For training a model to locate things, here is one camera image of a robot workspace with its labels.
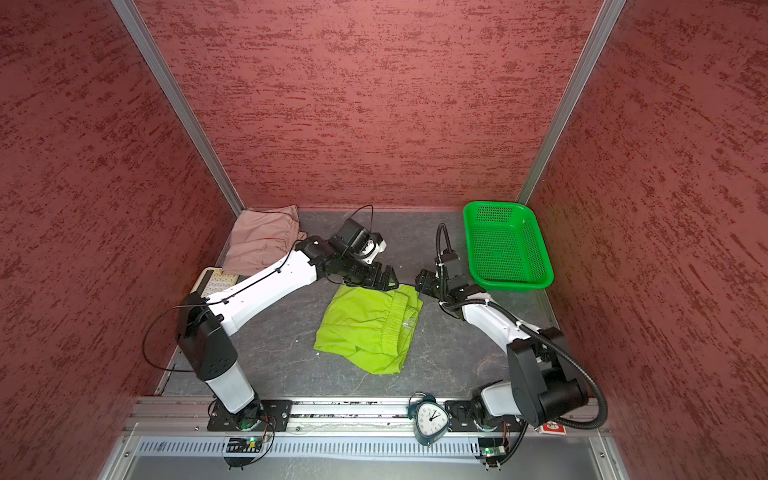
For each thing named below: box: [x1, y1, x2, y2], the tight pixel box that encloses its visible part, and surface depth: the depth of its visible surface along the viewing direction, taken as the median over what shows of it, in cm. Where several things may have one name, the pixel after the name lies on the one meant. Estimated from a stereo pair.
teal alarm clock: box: [407, 391, 453, 445], surface depth 72 cm
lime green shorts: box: [313, 284, 424, 376], surface depth 87 cm
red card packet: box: [540, 421, 567, 435], surface depth 72 cm
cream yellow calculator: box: [190, 267, 240, 299], surface depth 99 cm
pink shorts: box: [222, 205, 307, 277], surface depth 109 cm
